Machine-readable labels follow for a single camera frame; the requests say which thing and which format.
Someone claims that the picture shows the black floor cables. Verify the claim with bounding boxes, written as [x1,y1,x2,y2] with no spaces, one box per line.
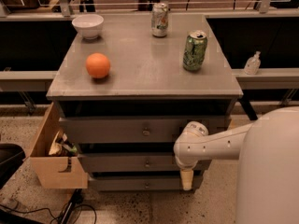
[0,189,98,224]

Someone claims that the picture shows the grey drawer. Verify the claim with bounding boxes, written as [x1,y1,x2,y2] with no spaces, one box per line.
[88,175,204,192]
[78,150,215,173]
[60,116,230,144]

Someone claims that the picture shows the snack bags in box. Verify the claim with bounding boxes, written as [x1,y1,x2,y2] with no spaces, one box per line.
[49,130,78,157]

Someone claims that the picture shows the grey metal railing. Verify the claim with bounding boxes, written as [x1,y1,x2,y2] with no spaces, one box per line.
[0,8,299,92]

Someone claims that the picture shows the grey drawer cabinet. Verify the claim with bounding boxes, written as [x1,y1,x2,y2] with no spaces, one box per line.
[47,13,242,180]

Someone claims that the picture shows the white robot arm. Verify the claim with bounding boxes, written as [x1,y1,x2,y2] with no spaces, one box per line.
[174,106,299,224]

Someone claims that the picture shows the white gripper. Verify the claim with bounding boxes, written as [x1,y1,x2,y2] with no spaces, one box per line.
[175,156,198,190]

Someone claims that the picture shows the grey bottom drawer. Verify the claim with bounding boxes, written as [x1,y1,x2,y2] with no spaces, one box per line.
[88,175,204,192]

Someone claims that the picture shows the green soda can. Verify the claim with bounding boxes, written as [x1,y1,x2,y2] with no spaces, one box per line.
[183,30,207,72]

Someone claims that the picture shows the black chair edge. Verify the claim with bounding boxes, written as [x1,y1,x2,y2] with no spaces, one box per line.
[0,143,25,189]

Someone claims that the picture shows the clear sanitizer bottle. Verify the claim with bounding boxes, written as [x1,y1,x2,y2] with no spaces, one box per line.
[244,51,261,75]

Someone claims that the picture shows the grey top drawer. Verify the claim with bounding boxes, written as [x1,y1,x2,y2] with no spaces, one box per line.
[60,116,230,144]

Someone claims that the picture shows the white bowl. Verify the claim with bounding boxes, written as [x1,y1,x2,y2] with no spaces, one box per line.
[72,14,104,39]

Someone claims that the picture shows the wooden side box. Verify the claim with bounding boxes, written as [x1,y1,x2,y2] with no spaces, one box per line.
[29,104,88,189]

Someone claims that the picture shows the white soda can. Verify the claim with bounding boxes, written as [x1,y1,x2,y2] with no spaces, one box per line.
[151,3,168,37]

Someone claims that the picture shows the orange fruit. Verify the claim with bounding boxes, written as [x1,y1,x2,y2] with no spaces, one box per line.
[85,53,110,78]

